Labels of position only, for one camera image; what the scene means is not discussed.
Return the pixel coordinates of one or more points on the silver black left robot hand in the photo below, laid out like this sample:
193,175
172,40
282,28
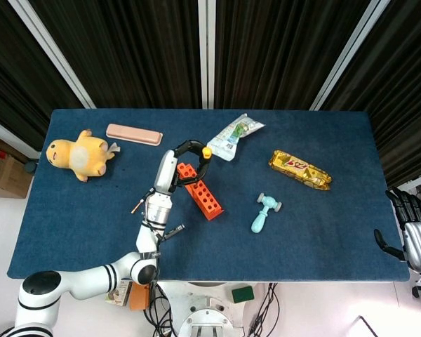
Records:
165,170

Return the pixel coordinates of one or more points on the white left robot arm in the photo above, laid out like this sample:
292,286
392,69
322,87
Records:
91,277

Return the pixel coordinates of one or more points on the orange test tube rack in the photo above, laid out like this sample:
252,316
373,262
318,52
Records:
205,198

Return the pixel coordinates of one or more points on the pink rectangular case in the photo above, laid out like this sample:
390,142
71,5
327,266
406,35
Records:
133,134

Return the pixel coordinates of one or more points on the slim black pen tool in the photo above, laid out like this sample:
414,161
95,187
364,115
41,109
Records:
175,230

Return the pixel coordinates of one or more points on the white green snack bag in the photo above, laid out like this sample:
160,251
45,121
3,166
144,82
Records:
236,135

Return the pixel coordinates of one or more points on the yellow plush duck toy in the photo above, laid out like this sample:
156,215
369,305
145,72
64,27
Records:
82,154

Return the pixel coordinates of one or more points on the white flat panel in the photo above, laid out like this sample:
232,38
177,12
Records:
363,328

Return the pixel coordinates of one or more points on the light blue toy hammer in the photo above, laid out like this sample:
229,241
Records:
263,216

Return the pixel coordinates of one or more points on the blue felt table mat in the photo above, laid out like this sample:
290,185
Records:
301,238

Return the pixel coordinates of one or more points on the orange box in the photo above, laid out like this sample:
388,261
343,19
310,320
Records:
140,298

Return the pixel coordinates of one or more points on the small printed carton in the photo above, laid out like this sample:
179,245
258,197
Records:
121,295

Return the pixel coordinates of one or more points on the gold foil snack package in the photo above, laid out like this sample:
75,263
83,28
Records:
298,168

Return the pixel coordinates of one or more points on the grey round caster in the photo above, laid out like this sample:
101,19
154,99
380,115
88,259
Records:
29,165

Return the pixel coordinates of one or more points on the green block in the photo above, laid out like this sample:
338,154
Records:
242,294

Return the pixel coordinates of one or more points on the white robot torso base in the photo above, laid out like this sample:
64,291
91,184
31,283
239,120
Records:
203,312

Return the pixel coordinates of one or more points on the brown cardboard box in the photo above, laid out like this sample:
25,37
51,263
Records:
5,172

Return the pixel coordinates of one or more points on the white frame post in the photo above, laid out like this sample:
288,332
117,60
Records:
52,52
349,52
207,52

